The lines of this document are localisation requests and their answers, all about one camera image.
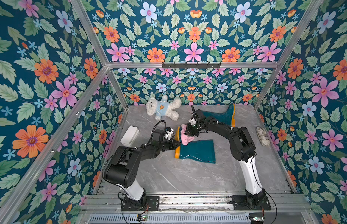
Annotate white ventilation grille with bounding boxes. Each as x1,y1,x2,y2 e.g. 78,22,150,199
88,213,251,224

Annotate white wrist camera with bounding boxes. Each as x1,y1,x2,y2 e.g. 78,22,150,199
189,118,196,126
164,127,174,141

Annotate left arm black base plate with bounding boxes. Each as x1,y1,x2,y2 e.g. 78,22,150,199
121,196,160,211

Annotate teal rubber boot orange sole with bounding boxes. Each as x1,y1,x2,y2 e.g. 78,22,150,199
174,126,216,164

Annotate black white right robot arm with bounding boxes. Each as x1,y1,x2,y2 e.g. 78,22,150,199
185,106,264,196

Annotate white teddy bear blue shirt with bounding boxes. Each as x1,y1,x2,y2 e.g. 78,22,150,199
146,95,182,121

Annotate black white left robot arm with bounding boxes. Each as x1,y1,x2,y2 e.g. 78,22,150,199
102,127,180,202

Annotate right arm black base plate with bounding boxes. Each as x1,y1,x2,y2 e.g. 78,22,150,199
230,196,272,211

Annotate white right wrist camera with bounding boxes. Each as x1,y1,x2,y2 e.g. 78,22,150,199
189,118,196,126

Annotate pink microfiber cloth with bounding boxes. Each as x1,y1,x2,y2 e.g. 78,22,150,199
180,124,195,146

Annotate white rectangular box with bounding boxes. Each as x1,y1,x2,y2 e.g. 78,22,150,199
120,126,139,147

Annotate black hook rail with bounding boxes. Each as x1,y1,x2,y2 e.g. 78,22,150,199
161,62,221,70

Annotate map print glasses case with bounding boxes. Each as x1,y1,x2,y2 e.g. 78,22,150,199
256,127,271,147

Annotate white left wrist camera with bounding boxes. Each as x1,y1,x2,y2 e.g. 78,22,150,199
164,127,174,141

